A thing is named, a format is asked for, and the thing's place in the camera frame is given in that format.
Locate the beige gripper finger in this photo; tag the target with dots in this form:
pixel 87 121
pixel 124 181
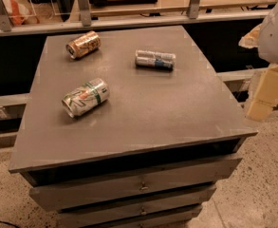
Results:
pixel 265 95
pixel 250 40

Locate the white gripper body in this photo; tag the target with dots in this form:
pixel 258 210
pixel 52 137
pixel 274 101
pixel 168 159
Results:
pixel 276 37

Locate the silver blue redbull can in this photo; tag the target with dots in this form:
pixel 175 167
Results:
pixel 159 60

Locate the orange brown soda can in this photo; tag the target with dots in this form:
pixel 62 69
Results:
pixel 83 45

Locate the white green soda can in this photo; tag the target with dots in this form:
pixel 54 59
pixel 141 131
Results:
pixel 86 97

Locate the grey drawer cabinet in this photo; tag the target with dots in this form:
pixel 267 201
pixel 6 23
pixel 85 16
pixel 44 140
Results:
pixel 152 116

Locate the middle grey drawer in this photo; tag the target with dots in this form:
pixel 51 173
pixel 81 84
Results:
pixel 136 208

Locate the grey drawer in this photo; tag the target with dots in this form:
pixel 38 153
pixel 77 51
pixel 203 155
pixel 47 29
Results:
pixel 136 208
pixel 120 185
pixel 155 219

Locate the bottom grey drawer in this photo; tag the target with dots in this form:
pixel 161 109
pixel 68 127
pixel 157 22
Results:
pixel 155 219

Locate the orange white bag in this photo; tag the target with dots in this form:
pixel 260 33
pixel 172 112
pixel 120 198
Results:
pixel 20 12

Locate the top grey drawer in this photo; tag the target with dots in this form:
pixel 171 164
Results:
pixel 120 185

